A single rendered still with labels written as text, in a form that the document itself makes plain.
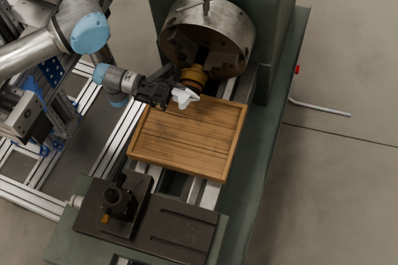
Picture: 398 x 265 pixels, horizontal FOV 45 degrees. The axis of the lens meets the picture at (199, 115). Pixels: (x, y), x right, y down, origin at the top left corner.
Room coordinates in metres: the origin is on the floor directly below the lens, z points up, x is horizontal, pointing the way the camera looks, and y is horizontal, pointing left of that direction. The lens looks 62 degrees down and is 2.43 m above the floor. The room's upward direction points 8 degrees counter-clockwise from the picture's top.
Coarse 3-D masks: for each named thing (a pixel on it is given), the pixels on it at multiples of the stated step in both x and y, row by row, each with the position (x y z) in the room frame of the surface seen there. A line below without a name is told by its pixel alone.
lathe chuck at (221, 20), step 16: (176, 16) 1.02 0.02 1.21; (192, 16) 0.99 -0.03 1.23; (224, 16) 0.98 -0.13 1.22; (192, 32) 0.96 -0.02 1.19; (208, 32) 0.94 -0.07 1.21; (224, 32) 0.92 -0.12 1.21; (240, 32) 0.94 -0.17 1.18; (208, 48) 1.00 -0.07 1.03; (224, 48) 0.92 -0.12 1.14; (240, 48) 0.89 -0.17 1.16; (176, 64) 0.99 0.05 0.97; (240, 64) 0.89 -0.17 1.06
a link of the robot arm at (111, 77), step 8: (104, 64) 0.94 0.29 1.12; (96, 72) 0.91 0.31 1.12; (104, 72) 0.90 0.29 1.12; (112, 72) 0.90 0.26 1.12; (120, 72) 0.89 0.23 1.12; (96, 80) 0.89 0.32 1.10; (104, 80) 0.88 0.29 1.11; (112, 80) 0.87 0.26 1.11; (120, 80) 0.87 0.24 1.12; (104, 88) 0.89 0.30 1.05; (112, 88) 0.87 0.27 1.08; (120, 88) 0.85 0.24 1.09
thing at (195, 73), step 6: (192, 66) 0.88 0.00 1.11; (198, 66) 0.88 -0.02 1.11; (186, 72) 0.86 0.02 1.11; (192, 72) 0.85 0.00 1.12; (198, 72) 0.85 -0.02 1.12; (186, 78) 0.84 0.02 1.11; (192, 78) 0.83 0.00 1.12; (198, 78) 0.83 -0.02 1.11; (204, 78) 0.84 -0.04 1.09; (186, 84) 0.82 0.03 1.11; (192, 84) 0.82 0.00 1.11; (198, 84) 0.82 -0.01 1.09; (204, 84) 0.83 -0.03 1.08; (192, 90) 0.83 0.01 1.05; (198, 90) 0.80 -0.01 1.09
